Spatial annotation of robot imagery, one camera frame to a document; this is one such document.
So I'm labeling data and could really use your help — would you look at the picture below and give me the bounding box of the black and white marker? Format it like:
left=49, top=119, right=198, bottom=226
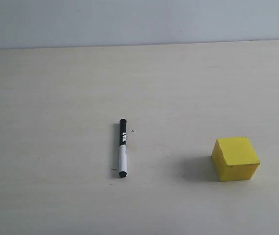
left=119, top=119, right=127, bottom=178

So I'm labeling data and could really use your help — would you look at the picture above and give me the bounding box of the yellow cube block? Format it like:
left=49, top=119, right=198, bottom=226
left=211, top=137, right=260, bottom=182

